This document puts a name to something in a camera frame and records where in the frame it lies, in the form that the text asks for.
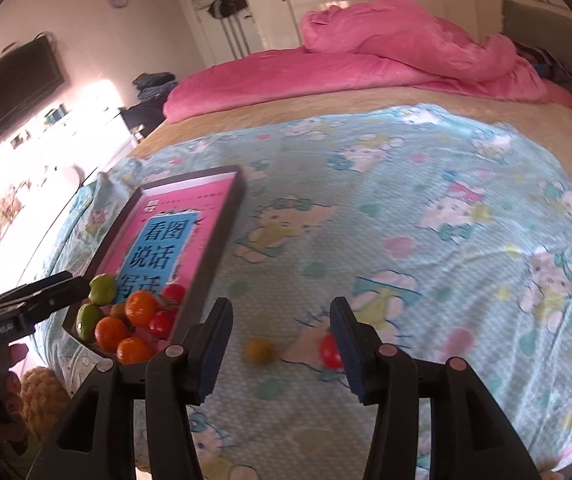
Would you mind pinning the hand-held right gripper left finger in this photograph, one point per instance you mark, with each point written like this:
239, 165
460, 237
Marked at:
215, 355

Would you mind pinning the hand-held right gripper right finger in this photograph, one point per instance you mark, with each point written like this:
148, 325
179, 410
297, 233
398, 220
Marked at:
351, 355

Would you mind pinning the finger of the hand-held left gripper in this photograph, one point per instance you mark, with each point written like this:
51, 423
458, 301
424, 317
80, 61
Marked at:
55, 305
40, 287

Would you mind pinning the red tomato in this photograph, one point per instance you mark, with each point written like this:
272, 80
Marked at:
163, 322
330, 352
173, 292

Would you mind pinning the green apple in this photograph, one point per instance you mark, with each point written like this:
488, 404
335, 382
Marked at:
88, 321
101, 287

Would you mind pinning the brown kiwi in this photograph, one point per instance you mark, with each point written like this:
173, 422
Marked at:
118, 310
258, 351

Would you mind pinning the small orange tangerine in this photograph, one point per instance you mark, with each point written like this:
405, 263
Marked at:
133, 351

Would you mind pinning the grey cardboard box tray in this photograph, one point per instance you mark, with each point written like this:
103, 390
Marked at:
217, 240

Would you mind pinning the person's left hand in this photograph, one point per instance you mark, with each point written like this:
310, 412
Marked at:
14, 360

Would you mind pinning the blue cat print sheet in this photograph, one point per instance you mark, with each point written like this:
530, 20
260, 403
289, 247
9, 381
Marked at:
416, 260

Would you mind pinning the pink book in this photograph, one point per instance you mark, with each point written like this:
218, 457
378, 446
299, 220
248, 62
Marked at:
185, 205

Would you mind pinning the white dresser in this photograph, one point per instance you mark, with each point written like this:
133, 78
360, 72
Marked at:
95, 130

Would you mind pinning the beige bed cover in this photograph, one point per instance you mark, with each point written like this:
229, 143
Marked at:
190, 127

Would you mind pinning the pile of folded clothes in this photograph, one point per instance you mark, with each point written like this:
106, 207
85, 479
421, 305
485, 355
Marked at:
155, 85

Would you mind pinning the pink blanket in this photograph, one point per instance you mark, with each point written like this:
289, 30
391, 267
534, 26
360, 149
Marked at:
316, 75

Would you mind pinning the white door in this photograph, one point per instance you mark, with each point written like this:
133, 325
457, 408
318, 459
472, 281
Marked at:
200, 35

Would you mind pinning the dark striped pillow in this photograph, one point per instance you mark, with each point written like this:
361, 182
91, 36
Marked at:
546, 60

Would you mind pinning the grey headboard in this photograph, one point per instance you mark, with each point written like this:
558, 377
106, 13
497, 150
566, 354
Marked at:
541, 22

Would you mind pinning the black wall television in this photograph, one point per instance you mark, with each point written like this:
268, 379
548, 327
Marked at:
10, 90

